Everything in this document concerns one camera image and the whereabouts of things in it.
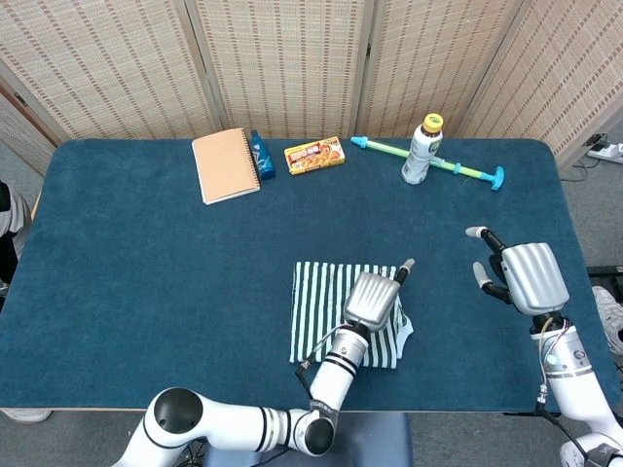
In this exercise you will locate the green blue water squirter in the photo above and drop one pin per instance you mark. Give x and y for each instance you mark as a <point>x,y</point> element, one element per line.
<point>382,147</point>

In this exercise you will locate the white power strip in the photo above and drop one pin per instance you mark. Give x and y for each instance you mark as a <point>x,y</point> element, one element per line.
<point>608,152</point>

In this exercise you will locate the blue robot base seat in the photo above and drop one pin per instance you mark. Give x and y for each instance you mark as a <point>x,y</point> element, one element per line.
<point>375,438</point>

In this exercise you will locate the yellow curry box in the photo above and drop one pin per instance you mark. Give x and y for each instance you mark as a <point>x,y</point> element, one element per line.
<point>315,155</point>

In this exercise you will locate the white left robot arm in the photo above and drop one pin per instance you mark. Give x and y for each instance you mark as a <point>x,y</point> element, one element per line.
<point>333,379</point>

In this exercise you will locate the tan spiral notebook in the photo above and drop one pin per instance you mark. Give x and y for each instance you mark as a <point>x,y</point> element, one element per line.
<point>225,165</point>

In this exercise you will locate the green white striped T-shirt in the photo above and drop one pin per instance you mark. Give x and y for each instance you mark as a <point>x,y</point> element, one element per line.
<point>316,311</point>

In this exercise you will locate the white bottle yellow cap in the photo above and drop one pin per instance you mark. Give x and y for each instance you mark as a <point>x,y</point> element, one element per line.
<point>419,155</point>

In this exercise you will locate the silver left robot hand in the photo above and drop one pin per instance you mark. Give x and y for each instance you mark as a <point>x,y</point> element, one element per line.
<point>372,301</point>

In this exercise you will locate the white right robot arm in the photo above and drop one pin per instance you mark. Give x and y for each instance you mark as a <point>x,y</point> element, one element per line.
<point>574,379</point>

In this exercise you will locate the black metal bar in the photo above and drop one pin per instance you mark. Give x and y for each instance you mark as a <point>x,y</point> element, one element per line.
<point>606,271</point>

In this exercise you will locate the person in black white clothes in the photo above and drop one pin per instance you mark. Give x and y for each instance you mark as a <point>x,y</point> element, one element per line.
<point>10,219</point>

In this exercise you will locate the small blue bottle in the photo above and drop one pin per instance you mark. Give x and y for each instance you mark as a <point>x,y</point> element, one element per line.
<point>263,158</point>

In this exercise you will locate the bamboo folding screen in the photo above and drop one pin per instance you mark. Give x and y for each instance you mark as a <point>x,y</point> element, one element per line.
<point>292,63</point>

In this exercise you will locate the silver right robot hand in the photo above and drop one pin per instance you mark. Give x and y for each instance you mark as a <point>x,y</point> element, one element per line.
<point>533,277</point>

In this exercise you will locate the blue carpet table cover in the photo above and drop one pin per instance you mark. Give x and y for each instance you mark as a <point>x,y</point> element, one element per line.
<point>121,267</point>

